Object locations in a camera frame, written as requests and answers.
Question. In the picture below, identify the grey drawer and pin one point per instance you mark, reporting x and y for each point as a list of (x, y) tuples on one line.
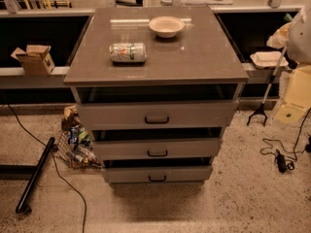
[(152, 149), (157, 174), (156, 115)]

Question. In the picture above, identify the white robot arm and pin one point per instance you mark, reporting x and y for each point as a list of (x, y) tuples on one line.
[(296, 36)]

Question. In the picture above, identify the grey drawer cabinet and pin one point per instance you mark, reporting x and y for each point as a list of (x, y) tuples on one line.
[(198, 64)]

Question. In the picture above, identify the grey top drawer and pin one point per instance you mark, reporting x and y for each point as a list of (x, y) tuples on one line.
[(156, 115)]

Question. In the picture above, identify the grey bottom drawer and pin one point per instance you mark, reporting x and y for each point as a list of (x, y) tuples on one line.
[(157, 174)]

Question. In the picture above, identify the open cardboard box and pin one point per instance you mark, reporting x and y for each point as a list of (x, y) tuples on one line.
[(36, 60)]

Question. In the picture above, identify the green white soda can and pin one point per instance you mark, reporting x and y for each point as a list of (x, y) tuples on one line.
[(128, 52)]

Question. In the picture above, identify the white paper bowl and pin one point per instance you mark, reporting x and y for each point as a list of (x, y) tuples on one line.
[(166, 27)]

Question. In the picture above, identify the grabber reacher tool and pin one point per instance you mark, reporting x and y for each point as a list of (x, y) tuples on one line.
[(260, 110)]

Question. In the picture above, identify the white takeout container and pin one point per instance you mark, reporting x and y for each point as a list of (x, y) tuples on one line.
[(265, 59)]

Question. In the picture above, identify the yellow plastic bin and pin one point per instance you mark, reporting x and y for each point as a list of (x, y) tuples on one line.
[(297, 99)]

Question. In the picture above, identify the black metal leg bar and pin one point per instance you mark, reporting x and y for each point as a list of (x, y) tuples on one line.
[(22, 205)]

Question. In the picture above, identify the wire basket with trash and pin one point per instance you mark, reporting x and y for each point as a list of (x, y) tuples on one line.
[(74, 145)]

